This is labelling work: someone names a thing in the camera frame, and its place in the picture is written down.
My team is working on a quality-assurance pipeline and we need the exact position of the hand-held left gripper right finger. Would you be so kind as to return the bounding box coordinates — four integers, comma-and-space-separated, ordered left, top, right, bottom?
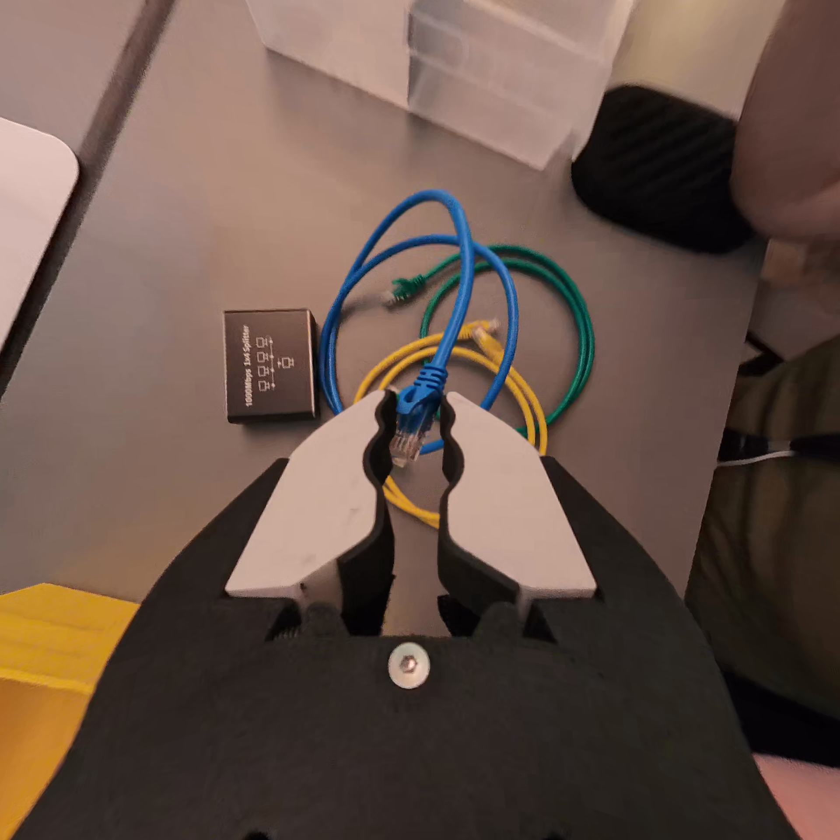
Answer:
436, 392, 600, 621

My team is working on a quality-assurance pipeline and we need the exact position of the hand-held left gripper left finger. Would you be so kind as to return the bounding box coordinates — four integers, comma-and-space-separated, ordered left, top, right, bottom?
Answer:
225, 390, 398, 635

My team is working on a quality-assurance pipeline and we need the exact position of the blue ethernet cable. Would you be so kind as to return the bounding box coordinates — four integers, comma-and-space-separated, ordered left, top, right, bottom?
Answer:
319, 190, 519, 470

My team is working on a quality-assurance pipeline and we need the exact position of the black ethernet hub box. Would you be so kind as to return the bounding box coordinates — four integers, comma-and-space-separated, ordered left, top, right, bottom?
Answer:
223, 308, 320, 426

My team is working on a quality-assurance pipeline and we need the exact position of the yellow ethernet cable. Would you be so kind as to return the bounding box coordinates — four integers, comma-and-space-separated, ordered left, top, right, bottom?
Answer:
354, 318, 549, 529

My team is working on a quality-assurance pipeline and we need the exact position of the green ethernet cable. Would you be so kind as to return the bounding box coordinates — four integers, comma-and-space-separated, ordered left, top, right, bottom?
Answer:
382, 244, 596, 434

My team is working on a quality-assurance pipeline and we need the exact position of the person's right forearm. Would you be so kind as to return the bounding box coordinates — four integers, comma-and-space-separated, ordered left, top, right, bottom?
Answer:
730, 0, 840, 238

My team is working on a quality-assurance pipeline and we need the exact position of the person's olive shirt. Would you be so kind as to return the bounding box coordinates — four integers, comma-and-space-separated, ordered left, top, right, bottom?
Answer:
686, 338, 840, 719

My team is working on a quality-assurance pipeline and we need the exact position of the yellow divided plastic bin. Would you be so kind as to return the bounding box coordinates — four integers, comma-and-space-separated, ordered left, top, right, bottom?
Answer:
0, 583, 142, 840

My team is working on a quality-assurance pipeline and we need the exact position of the black ribbed pad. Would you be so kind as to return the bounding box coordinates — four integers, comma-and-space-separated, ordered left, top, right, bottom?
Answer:
571, 84, 756, 256

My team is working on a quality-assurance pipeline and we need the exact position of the instruction sign with white base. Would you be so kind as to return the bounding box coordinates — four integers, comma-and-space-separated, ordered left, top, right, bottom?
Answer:
0, 117, 81, 352

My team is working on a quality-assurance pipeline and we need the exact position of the clear plastic bin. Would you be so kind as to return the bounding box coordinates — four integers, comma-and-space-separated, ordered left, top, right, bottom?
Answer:
246, 0, 637, 172

